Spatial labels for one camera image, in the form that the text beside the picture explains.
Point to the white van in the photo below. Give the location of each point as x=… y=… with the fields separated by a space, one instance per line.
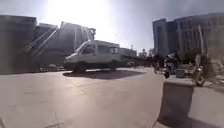
x=95 y=56

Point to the low building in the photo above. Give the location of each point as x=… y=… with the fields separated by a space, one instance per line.
x=128 y=52

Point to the grey paved plaza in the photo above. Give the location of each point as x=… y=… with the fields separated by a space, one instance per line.
x=100 y=100

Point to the building with slanted beams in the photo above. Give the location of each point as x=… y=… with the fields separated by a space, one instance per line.
x=63 y=40

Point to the concrete block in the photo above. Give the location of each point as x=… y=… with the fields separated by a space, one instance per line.
x=175 y=101

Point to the tall building with windows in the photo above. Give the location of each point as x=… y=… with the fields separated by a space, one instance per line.
x=186 y=35

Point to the parked scooter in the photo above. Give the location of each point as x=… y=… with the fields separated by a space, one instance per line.
x=200 y=75

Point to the dark building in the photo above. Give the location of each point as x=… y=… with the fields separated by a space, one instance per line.
x=15 y=43

